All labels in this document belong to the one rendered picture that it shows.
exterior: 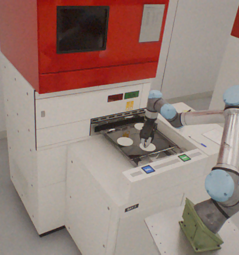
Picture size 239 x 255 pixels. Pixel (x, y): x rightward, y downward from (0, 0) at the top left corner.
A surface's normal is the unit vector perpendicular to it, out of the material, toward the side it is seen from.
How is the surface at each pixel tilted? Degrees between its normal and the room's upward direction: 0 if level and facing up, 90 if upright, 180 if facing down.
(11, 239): 0
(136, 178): 0
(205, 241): 90
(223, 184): 55
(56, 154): 90
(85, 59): 90
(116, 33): 90
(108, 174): 0
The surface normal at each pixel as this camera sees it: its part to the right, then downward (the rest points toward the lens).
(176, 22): 0.54, 0.48
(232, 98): -0.50, -0.59
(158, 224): 0.11, -0.85
